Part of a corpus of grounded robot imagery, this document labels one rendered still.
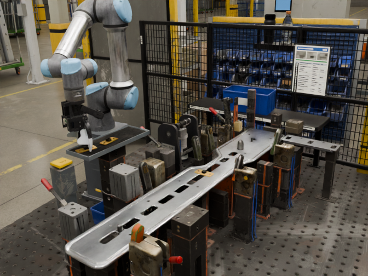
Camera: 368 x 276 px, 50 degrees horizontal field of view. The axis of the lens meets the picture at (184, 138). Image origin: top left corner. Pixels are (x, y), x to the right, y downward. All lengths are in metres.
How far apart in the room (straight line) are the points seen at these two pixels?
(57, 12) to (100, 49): 4.82
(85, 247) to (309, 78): 1.70
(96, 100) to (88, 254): 0.91
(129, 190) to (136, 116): 3.03
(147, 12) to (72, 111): 2.72
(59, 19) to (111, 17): 7.56
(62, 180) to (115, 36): 0.72
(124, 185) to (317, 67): 1.43
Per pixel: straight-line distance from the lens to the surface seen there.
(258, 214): 2.01
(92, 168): 2.12
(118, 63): 1.91
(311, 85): 2.50
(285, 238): 1.89
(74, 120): 1.56
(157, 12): 4.11
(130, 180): 1.54
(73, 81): 1.53
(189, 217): 1.38
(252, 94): 2.37
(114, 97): 1.95
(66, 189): 1.58
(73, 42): 1.77
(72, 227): 1.42
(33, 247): 1.94
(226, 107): 2.12
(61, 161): 1.57
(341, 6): 8.35
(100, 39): 4.63
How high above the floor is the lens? 1.77
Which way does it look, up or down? 21 degrees down
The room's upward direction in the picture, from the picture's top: 1 degrees counter-clockwise
